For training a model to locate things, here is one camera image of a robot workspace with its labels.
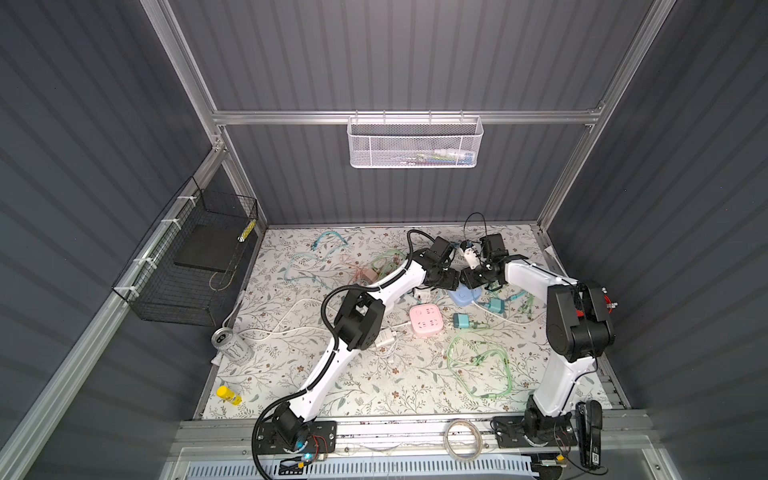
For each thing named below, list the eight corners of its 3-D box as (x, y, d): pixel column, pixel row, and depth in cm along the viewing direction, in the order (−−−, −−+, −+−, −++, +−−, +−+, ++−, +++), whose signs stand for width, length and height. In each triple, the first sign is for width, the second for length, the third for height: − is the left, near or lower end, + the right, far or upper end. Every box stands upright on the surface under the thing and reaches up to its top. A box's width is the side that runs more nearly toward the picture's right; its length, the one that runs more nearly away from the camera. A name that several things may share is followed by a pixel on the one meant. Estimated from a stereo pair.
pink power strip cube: (411, 337, 92) (411, 333, 90) (409, 308, 99) (410, 304, 97) (443, 337, 92) (444, 333, 90) (440, 308, 99) (441, 304, 97)
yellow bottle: (230, 405, 80) (214, 396, 73) (233, 395, 82) (218, 385, 75) (242, 405, 80) (227, 396, 73) (245, 395, 82) (230, 385, 75)
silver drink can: (231, 366, 87) (207, 347, 76) (237, 349, 90) (214, 328, 79) (252, 366, 87) (231, 347, 76) (257, 349, 90) (238, 328, 79)
